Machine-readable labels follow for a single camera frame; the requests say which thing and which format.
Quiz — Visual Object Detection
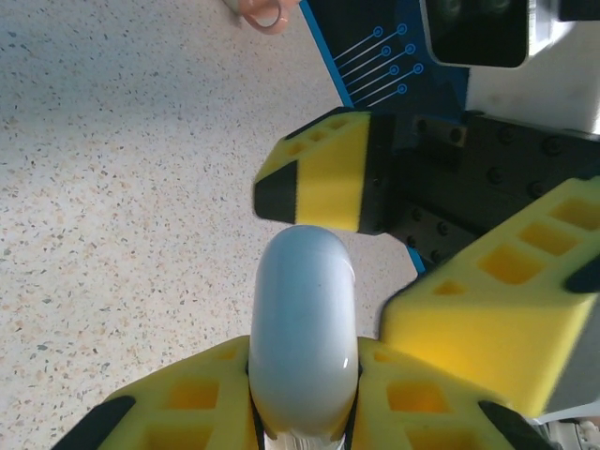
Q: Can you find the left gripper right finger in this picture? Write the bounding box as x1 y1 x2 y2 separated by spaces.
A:
349 337 557 450

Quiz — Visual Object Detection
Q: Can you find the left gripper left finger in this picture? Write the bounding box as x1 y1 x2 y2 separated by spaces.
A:
51 335 260 450

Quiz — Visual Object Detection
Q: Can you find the white earbud charging case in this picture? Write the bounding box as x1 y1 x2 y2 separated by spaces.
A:
247 224 362 444

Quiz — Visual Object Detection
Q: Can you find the orange ceramic cup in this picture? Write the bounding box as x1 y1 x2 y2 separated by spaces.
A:
233 0 301 35

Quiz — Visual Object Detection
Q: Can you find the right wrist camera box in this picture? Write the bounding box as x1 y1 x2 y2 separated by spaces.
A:
418 0 600 135

